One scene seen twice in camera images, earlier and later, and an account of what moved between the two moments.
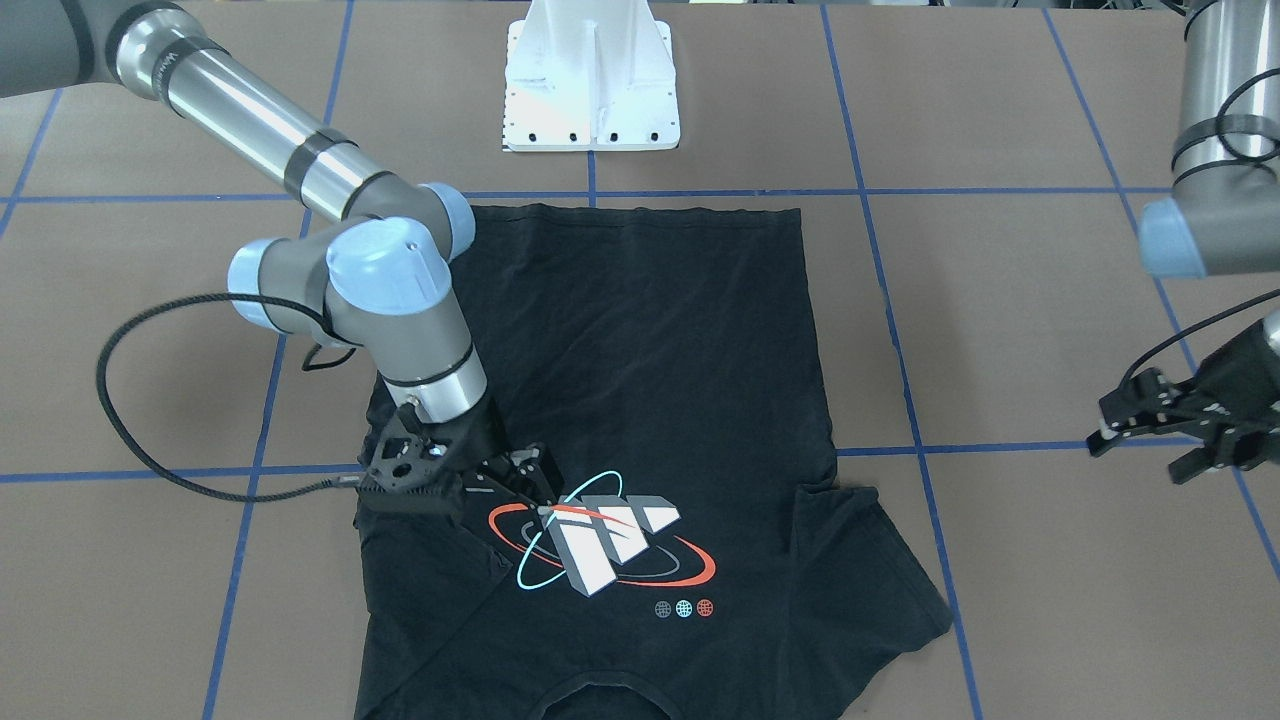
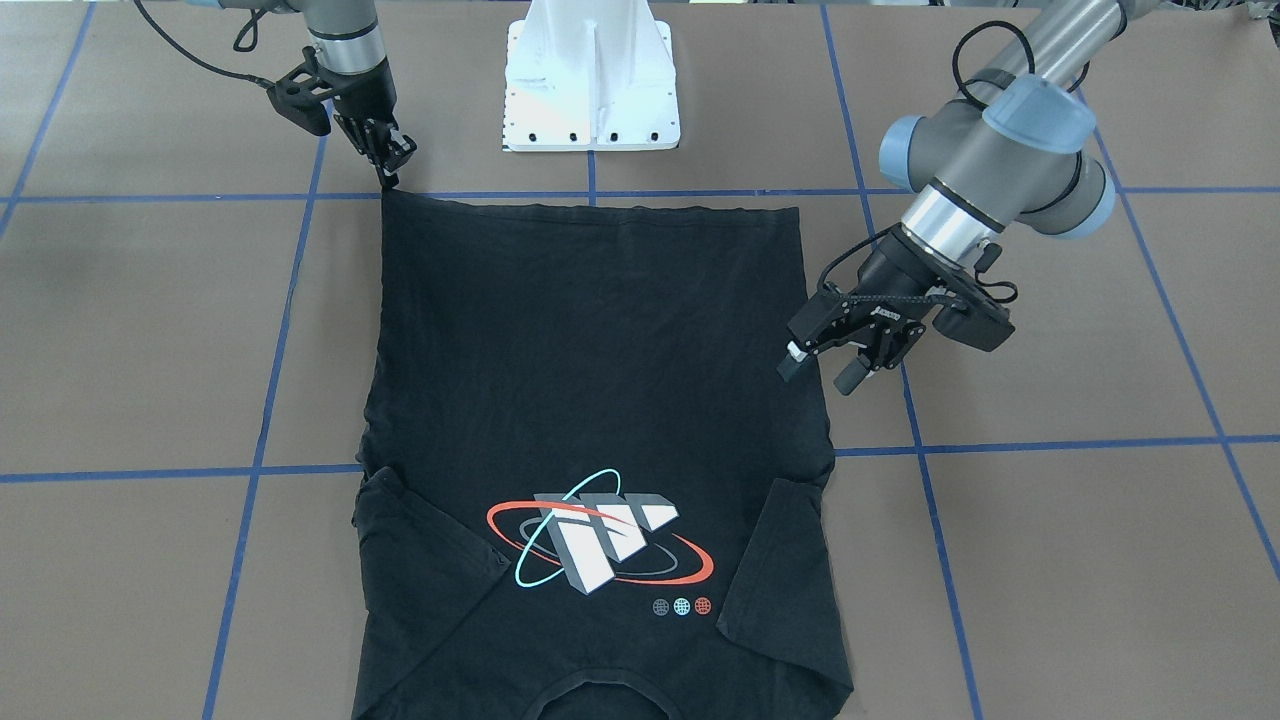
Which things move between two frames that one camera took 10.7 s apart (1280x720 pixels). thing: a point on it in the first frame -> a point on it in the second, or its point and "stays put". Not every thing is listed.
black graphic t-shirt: [670, 358] stays put
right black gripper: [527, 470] -> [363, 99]
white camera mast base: [583, 75] stays put
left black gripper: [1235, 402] -> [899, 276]
